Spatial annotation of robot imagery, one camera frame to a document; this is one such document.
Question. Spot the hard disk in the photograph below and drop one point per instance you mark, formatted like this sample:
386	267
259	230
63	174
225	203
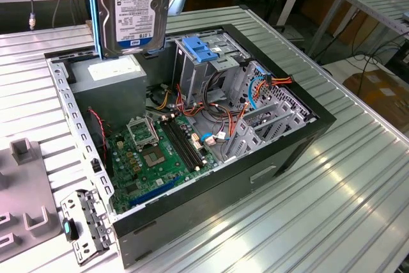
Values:
134	14

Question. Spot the grey metal disk bay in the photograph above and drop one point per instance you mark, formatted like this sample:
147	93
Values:
246	138

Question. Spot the blue plastic cage latch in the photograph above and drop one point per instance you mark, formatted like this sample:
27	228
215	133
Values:
199	50

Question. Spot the grey power supply unit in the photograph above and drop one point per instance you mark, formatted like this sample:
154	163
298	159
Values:
108	94

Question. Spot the grey metal drive cage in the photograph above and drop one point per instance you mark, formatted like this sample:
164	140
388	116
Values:
195	78

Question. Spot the black RAM slot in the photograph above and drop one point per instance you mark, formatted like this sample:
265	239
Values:
190	142
180	146

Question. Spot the CPU socket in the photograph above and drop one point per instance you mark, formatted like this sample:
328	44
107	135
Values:
155	157

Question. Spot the green motherboard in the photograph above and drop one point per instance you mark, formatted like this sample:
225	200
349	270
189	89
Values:
159	174

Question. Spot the blue expansion slot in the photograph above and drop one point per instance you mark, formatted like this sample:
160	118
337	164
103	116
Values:
153	193

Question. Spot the grey parts rack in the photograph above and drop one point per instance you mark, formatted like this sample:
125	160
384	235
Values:
28	186

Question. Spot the black open PC case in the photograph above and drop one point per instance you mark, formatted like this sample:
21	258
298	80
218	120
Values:
207	202

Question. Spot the metal slat side table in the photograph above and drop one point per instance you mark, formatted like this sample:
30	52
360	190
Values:
374	1

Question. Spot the large cardboard box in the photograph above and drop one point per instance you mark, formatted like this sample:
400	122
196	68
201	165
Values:
380	94

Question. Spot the metal slot bracket holder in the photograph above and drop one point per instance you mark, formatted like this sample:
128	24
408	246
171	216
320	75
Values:
92	218

